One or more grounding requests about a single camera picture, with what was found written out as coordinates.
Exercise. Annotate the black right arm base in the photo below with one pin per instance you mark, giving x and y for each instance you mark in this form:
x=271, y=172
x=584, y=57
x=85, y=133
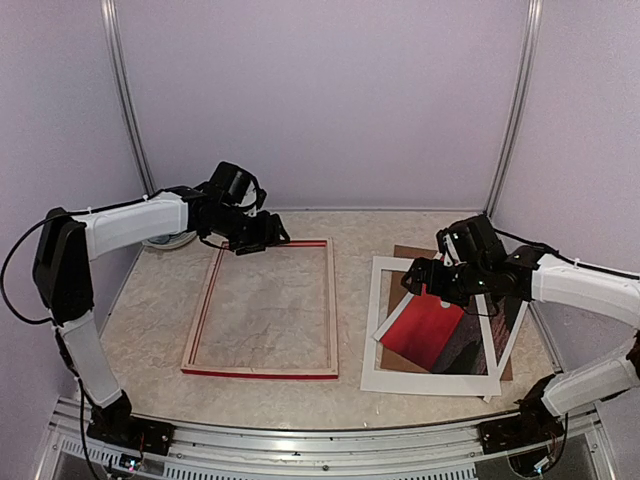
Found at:
x=515, y=430

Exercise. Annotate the red wooden picture frame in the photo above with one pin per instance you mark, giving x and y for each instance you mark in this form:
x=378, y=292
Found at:
x=332, y=320

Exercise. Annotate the left aluminium corner post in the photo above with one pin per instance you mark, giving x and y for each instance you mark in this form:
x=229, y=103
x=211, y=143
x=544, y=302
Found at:
x=110, y=20

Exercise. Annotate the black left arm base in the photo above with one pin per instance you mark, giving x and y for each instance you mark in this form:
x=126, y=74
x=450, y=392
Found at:
x=139, y=434

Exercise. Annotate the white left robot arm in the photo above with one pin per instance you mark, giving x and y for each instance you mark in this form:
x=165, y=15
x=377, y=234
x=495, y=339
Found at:
x=229, y=205

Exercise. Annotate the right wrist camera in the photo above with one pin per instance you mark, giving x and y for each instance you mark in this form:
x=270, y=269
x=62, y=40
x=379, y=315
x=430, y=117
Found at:
x=446, y=247

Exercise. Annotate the white round plate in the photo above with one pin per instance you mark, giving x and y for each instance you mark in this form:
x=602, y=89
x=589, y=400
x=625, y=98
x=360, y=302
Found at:
x=170, y=242

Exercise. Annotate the aluminium corner post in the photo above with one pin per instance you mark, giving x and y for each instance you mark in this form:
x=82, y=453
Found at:
x=110, y=20
x=518, y=103

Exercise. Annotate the aluminium front rail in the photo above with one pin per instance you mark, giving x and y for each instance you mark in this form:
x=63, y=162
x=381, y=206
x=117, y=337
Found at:
x=450, y=450

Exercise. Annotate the red and black photo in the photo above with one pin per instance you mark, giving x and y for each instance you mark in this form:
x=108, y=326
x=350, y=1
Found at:
x=448, y=340

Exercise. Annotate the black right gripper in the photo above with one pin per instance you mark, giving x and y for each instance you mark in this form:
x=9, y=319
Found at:
x=434, y=286

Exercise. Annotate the brown cardboard backing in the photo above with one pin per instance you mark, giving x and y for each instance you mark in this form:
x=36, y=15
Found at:
x=395, y=362

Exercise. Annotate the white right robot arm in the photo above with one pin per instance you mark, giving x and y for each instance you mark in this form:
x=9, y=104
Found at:
x=476, y=262

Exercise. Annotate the white photo mat border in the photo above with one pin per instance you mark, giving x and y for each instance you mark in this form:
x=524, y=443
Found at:
x=405, y=383

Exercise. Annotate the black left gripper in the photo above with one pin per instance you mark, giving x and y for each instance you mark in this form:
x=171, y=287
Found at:
x=267, y=235

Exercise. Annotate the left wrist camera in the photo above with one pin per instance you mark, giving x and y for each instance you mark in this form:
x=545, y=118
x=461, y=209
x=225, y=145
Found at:
x=253, y=201

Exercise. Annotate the right aluminium corner post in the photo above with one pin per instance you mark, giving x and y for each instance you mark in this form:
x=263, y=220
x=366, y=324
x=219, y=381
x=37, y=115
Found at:
x=518, y=103

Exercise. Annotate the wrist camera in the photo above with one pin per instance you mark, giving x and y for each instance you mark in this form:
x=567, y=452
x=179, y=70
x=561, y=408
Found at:
x=446, y=247
x=253, y=201

